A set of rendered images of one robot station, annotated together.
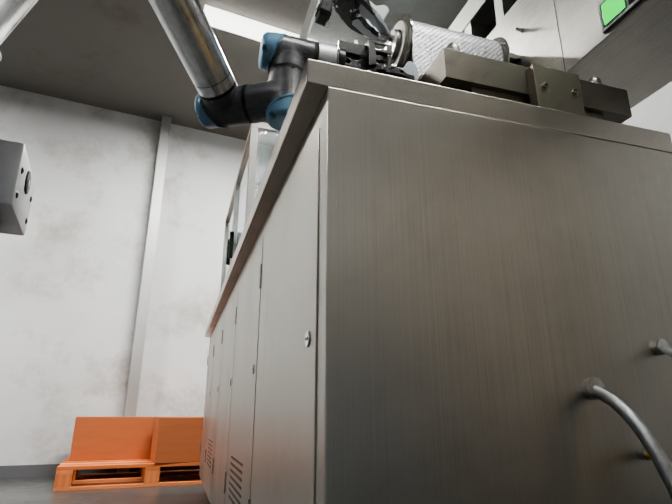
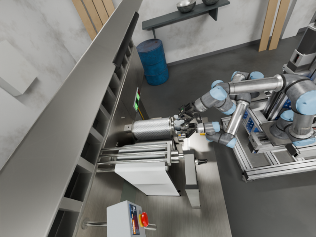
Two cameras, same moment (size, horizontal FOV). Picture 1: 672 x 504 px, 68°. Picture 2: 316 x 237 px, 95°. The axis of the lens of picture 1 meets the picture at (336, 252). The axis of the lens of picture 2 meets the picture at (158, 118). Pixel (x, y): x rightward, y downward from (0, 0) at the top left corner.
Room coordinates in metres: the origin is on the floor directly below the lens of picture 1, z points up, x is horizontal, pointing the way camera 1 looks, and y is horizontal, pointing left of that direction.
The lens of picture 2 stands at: (1.47, 0.14, 2.04)
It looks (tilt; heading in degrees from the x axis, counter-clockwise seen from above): 49 degrees down; 216
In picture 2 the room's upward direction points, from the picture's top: 21 degrees counter-clockwise
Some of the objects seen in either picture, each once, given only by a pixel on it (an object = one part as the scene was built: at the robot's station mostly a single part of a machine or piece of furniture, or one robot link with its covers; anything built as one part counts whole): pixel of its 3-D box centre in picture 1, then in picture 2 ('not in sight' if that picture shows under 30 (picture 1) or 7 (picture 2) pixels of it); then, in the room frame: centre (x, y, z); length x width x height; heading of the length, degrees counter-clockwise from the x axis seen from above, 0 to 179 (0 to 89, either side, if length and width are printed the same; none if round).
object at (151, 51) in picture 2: not in sight; (153, 63); (-1.10, -1.32, 0.41); 0.56 x 0.54 x 0.81; 115
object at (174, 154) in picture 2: not in sight; (172, 156); (1.20, -0.05, 1.34); 0.06 x 0.06 x 0.06; 17
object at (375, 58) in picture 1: (362, 68); (188, 128); (0.88, -0.05, 1.12); 0.12 x 0.08 x 0.09; 107
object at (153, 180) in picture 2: not in sight; (147, 182); (1.33, -0.20, 1.17); 0.34 x 0.05 x 0.54; 107
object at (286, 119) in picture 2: not in sight; (289, 120); (0.58, 0.63, 0.98); 0.13 x 0.12 x 0.14; 19
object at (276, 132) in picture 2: not in sight; (282, 128); (0.57, 0.63, 0.87); 0.15 x 0.15 x 0.10
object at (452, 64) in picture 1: (515, 108); not in sight; (0.84, -0.35, 1.00); 0.40 x 0.16 x 0.06; 107
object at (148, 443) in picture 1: (151, 447); not in sight; (3.65, 1.26, 0.20); 1.08 x 0.74 x 0.40; 115
